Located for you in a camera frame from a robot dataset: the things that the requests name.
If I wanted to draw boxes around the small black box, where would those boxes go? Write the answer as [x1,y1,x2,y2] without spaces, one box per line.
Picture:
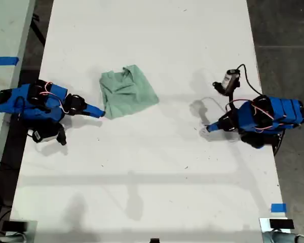
[269,219,294,230]
[2,221,26,231]

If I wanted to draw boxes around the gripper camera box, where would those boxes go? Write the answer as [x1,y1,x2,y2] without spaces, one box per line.
[212,68,241,96]
[27,123,63,144]

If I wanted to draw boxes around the camera black stalk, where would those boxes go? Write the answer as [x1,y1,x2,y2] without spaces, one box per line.
[227,92,238,112]
[56,124,67,146]

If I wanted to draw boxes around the camera black cable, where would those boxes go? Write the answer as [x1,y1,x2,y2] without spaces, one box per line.
[237,64,263,96]

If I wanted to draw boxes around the blue tape square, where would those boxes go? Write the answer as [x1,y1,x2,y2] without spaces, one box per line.
[271,203,287,213]

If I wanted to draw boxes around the pale side table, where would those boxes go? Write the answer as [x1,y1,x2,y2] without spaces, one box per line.
[0,0,36,195]

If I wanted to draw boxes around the long blue tape strip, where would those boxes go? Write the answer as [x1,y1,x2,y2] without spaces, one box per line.
[0,56,20,66]

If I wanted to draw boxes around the black metal bar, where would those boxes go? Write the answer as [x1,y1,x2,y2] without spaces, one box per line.
[31,14,47,48]

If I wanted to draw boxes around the black base cable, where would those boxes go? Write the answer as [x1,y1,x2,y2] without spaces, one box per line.
[273,131,286,156]

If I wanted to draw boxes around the pale green T-shirt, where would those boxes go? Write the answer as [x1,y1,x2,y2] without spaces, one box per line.
[99,64,160,120]

